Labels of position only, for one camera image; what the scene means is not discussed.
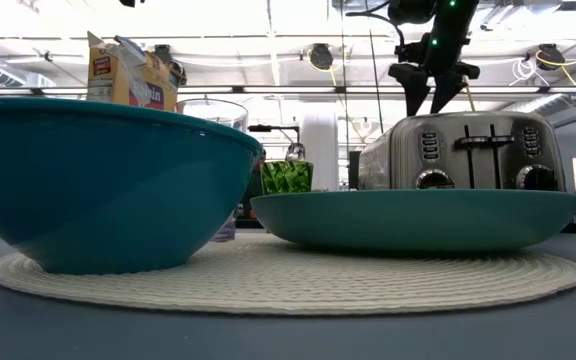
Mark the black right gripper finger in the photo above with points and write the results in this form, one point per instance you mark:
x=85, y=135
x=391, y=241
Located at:
x=413, y=85
x=443, y=90

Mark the raisin bran cereal box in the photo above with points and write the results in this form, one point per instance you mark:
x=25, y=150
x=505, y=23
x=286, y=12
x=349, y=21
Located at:
x=118, y=80

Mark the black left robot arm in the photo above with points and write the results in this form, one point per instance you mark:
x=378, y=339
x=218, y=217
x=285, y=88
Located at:
x=128, y=2

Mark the stainless steel toaster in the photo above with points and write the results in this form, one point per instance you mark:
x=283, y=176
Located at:
x=403, y=150

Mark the black panel stand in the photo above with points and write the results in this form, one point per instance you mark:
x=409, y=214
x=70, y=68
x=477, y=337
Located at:
x=354, y=170

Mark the teal green plate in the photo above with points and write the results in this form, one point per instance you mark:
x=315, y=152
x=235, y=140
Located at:
x=418, y=220

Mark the green faceted drinking glass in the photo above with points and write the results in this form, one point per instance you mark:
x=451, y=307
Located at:
x=285, y=177

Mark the clear glass measuring cup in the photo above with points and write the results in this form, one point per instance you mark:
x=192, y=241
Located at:
x=218, y=115

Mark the white woven round placemat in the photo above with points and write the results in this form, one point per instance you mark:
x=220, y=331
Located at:
x=288, y=285

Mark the teal plastic bowl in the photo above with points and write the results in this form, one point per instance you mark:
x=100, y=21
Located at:
x=103, y=190

